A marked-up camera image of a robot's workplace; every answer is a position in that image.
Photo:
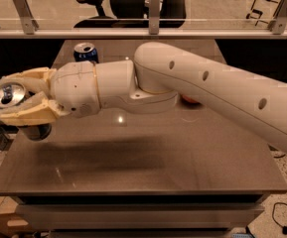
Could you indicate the Red Bull can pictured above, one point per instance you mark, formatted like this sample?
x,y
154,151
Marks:
x,y
14,95

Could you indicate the right metal railing bracket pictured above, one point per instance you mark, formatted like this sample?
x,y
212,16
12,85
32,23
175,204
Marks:
x,y
278,23

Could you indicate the middle metal railing bracket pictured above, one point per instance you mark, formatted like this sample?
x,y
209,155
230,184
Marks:
x,y
154,17

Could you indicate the red apple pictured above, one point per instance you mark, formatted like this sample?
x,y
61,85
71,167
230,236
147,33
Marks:
x,y
189,100

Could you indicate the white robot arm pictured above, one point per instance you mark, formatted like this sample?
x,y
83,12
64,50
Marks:
x,y
151,82

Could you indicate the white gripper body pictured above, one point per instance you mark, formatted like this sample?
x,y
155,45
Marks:
x,y
73,87

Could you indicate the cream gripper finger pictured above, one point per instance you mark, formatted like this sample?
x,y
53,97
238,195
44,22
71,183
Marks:
x,y
36,110
34,80

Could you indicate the black office chair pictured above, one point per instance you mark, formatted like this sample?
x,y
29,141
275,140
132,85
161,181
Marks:
x,y
134,14

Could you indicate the yellow frame cart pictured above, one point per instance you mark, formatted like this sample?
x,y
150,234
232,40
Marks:
x,y
262,12

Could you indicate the metal railing bracket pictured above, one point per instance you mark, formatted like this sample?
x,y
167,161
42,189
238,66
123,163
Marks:
x,y
278,23
154,17
28,22

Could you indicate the blue Pepsi can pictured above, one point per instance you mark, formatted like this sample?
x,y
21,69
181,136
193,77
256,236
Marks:
x,y
85,51

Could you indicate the left metal railing bracket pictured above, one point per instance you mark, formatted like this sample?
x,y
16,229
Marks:
x,y
28,22

